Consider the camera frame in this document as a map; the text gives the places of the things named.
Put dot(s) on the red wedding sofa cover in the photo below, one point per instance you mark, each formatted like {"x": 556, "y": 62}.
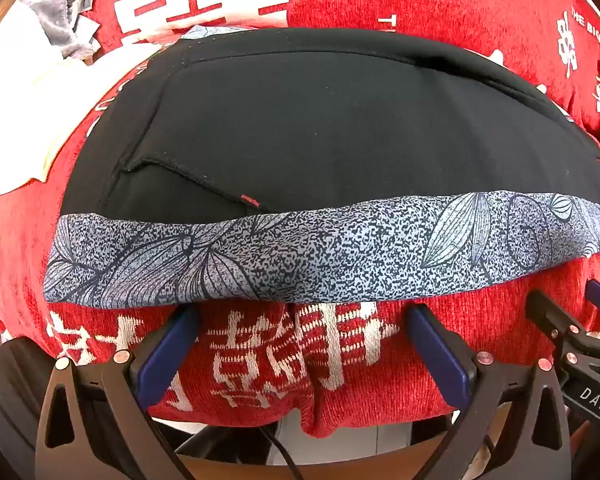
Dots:
{"x": 338, "y": 365}

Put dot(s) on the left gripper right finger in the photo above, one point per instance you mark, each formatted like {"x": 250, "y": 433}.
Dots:
{"x": 534, "y": 442}

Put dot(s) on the cream folded cloth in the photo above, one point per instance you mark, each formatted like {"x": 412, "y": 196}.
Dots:
{"x": 44, "y": 96}

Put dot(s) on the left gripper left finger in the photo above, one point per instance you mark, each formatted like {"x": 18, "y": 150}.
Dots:
{"x": 94, "y": 422}

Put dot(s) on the grey crumpled garment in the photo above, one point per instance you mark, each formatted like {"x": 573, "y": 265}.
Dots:
{"x": 66, "y": 26}

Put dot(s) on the black pants patterned waistband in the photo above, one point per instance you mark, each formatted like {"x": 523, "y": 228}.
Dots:
{"x": 321, "y": 165}

